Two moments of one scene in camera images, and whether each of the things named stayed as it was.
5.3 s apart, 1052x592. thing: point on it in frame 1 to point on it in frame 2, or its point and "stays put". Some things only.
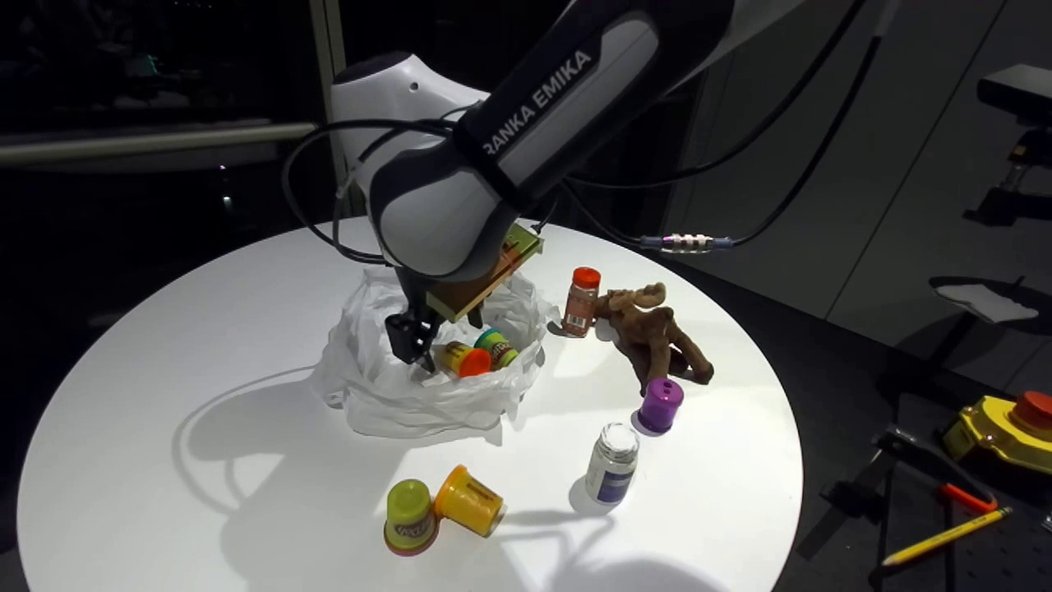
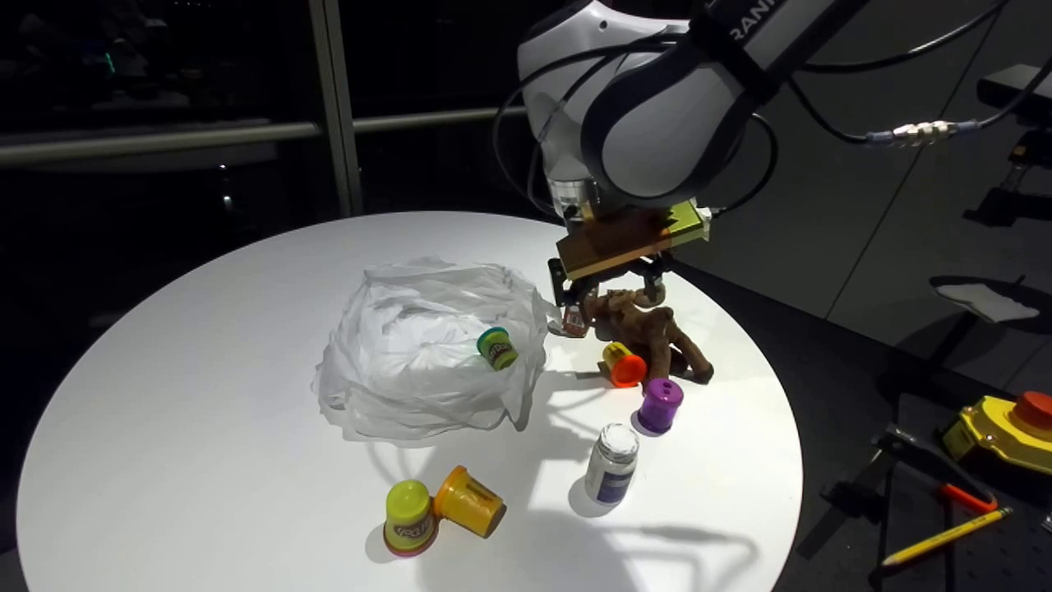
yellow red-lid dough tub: x=466 y=359 to x=621 y=367
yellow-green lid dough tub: x=411 y=519 stays put
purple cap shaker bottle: x=657 y=406 stays put
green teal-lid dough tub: x=498 y=350 stays put
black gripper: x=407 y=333 to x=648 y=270
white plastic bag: x=396 y=406 stays put
